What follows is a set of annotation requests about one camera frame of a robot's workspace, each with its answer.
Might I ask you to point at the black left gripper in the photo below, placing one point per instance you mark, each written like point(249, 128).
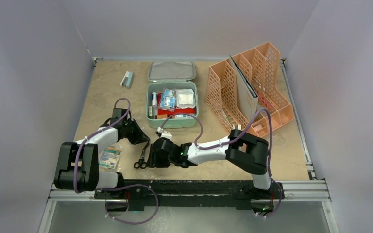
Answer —
point(139, 137)

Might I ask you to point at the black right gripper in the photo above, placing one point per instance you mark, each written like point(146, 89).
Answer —
point(152, 154)

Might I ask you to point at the black handled scissors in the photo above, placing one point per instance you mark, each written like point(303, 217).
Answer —
point(141, 164)

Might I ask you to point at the brown glass medicine bottle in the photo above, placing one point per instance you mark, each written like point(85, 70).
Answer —
point(164, 116)

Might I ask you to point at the red first aid pouch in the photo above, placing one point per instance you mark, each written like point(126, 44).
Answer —
point(177, 110)

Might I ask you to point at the white bottle green label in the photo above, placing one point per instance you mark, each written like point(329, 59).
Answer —
point(182, 116)

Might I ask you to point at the blue white sachet packet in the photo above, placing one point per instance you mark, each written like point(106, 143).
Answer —
point(168, 100)

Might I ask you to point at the small white blue tube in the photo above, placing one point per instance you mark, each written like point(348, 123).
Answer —
point(154, 100)

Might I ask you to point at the white gauze packets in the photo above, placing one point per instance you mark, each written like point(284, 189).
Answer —
point(185, 98)

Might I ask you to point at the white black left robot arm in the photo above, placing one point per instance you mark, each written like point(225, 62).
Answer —
point(78, 162)

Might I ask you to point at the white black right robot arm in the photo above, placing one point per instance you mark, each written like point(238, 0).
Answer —
point(248, 152)

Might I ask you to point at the bandage box in bag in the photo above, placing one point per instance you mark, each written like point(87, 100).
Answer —
point(110, 157)

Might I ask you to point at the mint green open case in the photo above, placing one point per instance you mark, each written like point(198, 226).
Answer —
point(170, 75)

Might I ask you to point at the grey folder in organizer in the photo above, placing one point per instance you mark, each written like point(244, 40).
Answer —
point(247, 98)

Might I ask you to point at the peach plastic file organizer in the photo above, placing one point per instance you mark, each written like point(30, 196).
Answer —
point(260, 65)

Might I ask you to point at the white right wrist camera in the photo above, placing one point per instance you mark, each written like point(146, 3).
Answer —
point(163, 134)

